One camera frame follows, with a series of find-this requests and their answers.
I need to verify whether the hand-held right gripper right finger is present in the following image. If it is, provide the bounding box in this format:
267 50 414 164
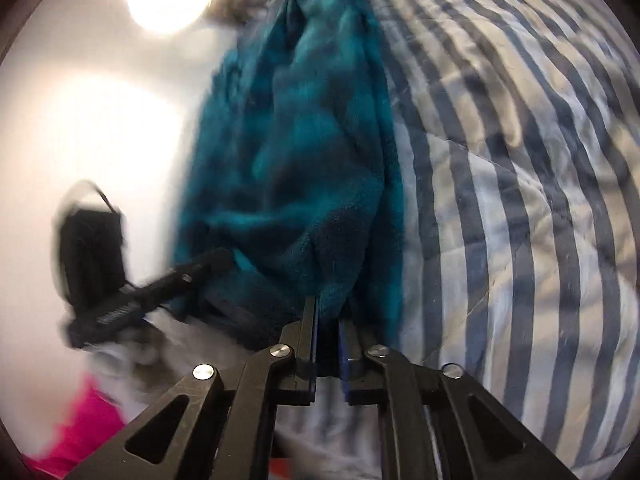
339 317 576 480

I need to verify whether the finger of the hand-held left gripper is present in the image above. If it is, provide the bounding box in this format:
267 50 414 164
200 292 281 353
140 247 236 311

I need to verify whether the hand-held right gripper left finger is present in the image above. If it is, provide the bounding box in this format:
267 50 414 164
65 295 321 480

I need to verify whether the teal plaid fleece jacket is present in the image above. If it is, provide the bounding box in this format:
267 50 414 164
172 0 406 376

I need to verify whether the person's left forearm pink sleeve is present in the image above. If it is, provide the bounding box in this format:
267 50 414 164
30 375 133 478

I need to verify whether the blue white striped blanket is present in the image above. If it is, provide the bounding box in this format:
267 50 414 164
272 0 640 480

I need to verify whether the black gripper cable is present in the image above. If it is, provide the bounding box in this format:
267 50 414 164
75 179 123 217

